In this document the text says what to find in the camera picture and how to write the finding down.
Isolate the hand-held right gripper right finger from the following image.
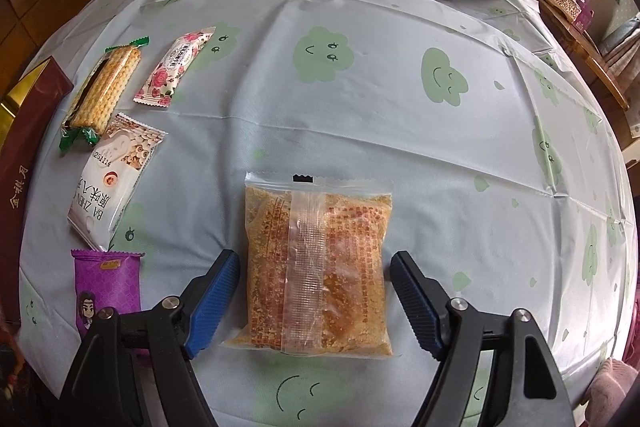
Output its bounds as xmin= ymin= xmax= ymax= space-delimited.
xmin=390 ymin=251 xmax=576 ymax=427

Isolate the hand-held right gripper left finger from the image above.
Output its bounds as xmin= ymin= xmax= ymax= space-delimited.
xmin=60 ymin=249 xmax=242 ymax=427

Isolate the purple snack packet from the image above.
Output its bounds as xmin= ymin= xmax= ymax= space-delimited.
xmin=70 ymin=248 xmax=146 ymax=358

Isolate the clear golden crumb snack pack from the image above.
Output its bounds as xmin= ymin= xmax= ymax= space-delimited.
xmin=220 ymin=171 xmax=396 ymax=361

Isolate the white snack packet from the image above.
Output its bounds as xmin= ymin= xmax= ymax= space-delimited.
xmin=67 ymin=113 xmax=170 ymax=253

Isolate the maroon gift box gold interior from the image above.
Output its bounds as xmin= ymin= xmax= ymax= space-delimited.
xmin=0 ymin=56 xmax=75 ymax=324

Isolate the floral rose candy packet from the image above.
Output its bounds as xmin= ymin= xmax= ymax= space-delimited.
xmin=132 ymin=26 xmax=217 ymax=108

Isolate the green-ended cracker packet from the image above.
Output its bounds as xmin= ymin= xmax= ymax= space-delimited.
xmin=59 ymin=35 xmax=151 ymax=156

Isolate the person's pink fleece clothing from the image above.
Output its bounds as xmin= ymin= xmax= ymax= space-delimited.
xmin=587 ymin=356 xmax=640 ymax=419

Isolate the wooden side table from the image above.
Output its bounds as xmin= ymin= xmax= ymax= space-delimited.
xmin=510 ymin=0 xmax=632 ymax=110

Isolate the patterned hanging curtain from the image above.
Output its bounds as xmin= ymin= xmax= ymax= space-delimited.
xmin=597 ymin=14 xmax=640 ymax=78

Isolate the small purple box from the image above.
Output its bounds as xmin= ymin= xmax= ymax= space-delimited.
xmin=572 ymin=0 xmax=594 ymax=34

